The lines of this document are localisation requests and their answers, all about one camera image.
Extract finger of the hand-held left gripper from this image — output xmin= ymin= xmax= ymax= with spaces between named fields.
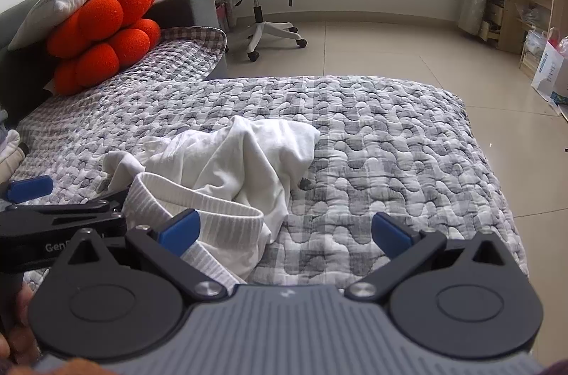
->
xmin=0 ymin=188 xmax=130 ymax=231
xmin=0 ymin=175 xmax=54 ymax=202

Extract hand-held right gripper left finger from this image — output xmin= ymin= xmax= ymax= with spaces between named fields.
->
xmin=53 ymin=210 xmax=227 ymax=305

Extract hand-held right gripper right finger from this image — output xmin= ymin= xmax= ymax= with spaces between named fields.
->
xmin=345 ymin=212 xmax=518 ymax=301

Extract white pants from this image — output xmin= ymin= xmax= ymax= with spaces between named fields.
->
xmin=103 ymin=117 xmax=321 ymax=291

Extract person's left hand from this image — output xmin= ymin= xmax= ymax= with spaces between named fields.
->
xmin=0 ymin=284 xmax=42 ymax=373

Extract beige folded garment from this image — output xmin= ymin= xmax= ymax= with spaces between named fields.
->
xmin=0 ymin=147 xmax=28 ymax=186

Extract grey checked quilt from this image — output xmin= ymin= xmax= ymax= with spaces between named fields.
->
xmin=9 ymin=27 xmax=531 ymax=291

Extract orange flower cushion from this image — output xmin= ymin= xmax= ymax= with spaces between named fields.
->
xmin=47 ymin=0 xmax=161 ymax=96

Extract white cardboard box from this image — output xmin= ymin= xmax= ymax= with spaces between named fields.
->
xmin=530 ymin=40 xmax=568 ymax=105

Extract clear plastic bag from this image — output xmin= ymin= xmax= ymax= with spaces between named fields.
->
xmin=524 ymin=27 xmax=560 ymax=61

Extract wooden shelf unit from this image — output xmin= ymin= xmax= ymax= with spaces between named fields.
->
xmin=479 ymin=0 xmax=568 ymax=83

